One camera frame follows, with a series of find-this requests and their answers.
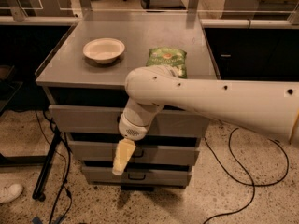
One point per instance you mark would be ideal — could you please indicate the black stand leg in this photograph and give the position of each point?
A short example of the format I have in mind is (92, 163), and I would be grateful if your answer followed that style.
(38, 193)

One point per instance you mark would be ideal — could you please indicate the grey middle drawer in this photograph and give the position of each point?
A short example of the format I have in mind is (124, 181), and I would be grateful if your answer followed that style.
(165, 150)

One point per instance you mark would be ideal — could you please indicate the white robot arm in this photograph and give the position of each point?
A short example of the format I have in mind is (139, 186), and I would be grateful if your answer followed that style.
(267, 108)

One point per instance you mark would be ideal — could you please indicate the white paper bowl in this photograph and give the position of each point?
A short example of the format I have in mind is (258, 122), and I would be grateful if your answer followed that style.
(104, 50)

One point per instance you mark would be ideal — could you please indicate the grey top drawer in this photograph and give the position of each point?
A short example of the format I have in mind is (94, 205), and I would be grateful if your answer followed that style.
(91, 119)

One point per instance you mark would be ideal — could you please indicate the white horizontal rail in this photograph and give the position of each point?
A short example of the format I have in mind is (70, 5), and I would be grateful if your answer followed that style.
(248, 24)

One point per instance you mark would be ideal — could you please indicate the grey metal drawer cabinet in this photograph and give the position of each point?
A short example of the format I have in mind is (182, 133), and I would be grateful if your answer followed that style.
(70, 78)

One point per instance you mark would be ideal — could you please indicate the green chip bag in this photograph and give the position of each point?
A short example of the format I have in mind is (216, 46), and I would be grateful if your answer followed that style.
(169, 56)

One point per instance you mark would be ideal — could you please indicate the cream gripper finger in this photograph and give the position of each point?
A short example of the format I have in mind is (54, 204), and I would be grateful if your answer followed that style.
(125, 150)

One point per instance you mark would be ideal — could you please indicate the white shoe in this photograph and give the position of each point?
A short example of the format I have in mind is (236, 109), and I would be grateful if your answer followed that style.
(11, 193)

